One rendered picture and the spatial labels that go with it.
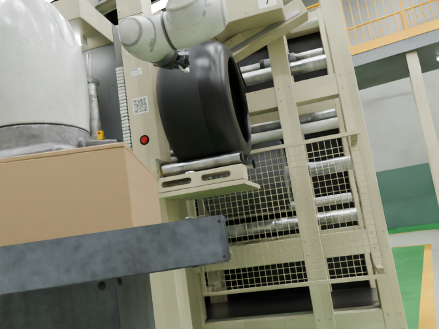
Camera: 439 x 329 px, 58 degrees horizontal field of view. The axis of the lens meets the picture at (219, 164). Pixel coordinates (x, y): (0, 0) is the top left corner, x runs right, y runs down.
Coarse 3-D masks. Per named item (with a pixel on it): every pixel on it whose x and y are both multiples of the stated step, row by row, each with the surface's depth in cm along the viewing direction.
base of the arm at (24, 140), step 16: (0, 128) 52; (16, 128) 52; (32, 128) 52; (48, 128) 53; (64, 128) 54; (0, 144) 51; (16, 144) 51; (32, 144) 51; (48, 144) 52; (64, 144) 54; (80, 144) 55; (96, 144) 56
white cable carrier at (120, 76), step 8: (120, 72) 183; (120, 80) 182; (120, 88) 182; (120, 96) 181; (120, 104) 181; (120, 112) 180; (128, 112) 181; (128, 120) 179; (128, 128) 178; (128, 136) 183; (128, 144) 177
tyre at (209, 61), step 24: (192, 48) 160; (216, 48) 158; (168, 72) 155; (192, 72) 152; (216, 72) 151; (168, 96) 152; (192, 96) 150; (216, 96) 149; (240, 96) 193; (168, 120) 154; (192, 120) 151; (216, 120) 150; (240, 120) 199; (192, 144) 156; (216, 144) 155; (240, 144) 161
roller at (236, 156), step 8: (232, 152) 156; (240, 152) 155; (192, 160) 160; (200, 160) 159; (208, 160) 158; (216, 160) 157; (224, 160) 156; (232, 160) 155; (240, 160) 156; (168, 168) 162; (176, 168) 161; (184, 168) 160; (192, 168) 160; (200, 168) 160
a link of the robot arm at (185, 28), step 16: (176, 0) 98; (192, 0) 97; (208, 0) 99; (224, 0) 102; (176, 16) 99; (192, 16) 99; (208, 16) 99; (224, 16) 101; (176, 32) 102; (192, 32) 102; (208, 32) 102; (176, 48) 107
